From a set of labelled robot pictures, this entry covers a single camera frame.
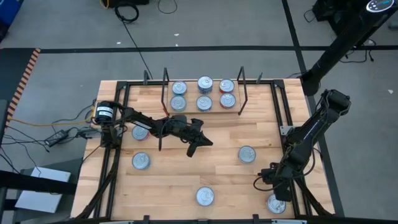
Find black aluminium table frame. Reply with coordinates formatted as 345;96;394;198
73;70;336;224

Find black camera cable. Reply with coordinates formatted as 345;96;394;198
157;119;175;152
252;174;280;192

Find black equipment box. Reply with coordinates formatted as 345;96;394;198
107;0;150;9

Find black mat striped edge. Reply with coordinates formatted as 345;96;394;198
0;47;42;127

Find wooden shelf black metal legs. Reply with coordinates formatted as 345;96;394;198
160;66;249;117

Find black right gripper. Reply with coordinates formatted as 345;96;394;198
262;163;295;202

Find white cardboard box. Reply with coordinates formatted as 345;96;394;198
14;166;72;214

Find teal seafood can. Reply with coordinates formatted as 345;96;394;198
171;80;188;96
131;151;151;170
195;186;215;207
170;95;188;113

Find long black cable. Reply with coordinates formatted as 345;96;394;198
121;21;154;80

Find black floor cable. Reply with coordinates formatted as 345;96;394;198
338;39;377;65

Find blue plastic crate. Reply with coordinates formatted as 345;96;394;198
0;0;25;27

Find long yellow cable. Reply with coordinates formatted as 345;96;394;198
9;107;97;128

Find black metal beam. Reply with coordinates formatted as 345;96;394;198
0;169;78;196

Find black power adapter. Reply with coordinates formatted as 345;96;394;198
44;129;69;147

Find black tower fan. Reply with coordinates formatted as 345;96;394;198
300;0;398;96

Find black equipment case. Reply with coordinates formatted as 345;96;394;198
312;0;341;22

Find red seafood can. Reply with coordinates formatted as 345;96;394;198
131;124;150;142
218;78;236;95
219;92;237;110
266;194;287;215

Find thin black cable loop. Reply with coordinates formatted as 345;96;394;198
157;0;178;15

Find coiled black cable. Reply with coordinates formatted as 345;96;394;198
114;4;140;24

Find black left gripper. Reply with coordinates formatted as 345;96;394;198
170;114;214;146

